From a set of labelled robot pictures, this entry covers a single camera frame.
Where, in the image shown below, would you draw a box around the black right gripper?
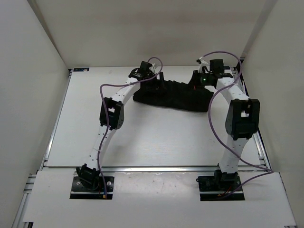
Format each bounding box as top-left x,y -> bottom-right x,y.
184,70 -> 210,91

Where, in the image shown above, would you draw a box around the black pleated skirt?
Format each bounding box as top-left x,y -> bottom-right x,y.
133,79 -> 213,113

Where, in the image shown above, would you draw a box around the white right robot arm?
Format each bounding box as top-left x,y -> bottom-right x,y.
190,58 -> 260,191

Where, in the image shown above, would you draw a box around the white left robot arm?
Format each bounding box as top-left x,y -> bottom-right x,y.
76,57 -> 163,194

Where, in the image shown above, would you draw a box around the left blue label sticker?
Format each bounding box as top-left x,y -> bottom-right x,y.
73,67 -> 90,72

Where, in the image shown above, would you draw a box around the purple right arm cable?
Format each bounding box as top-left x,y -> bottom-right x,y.
196,51 -> 274,198

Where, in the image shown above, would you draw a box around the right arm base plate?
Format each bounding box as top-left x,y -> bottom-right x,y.
196,170 -> 245,201

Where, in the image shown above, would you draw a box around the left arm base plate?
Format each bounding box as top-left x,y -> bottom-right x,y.
70,175 -> 115,200

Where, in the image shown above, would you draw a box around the front aluminium rail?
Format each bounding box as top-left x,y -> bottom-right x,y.
42,166 -> 221,173

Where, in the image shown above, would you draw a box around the left aluminium frame rail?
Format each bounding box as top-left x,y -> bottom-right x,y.
9,173 -> 38,228

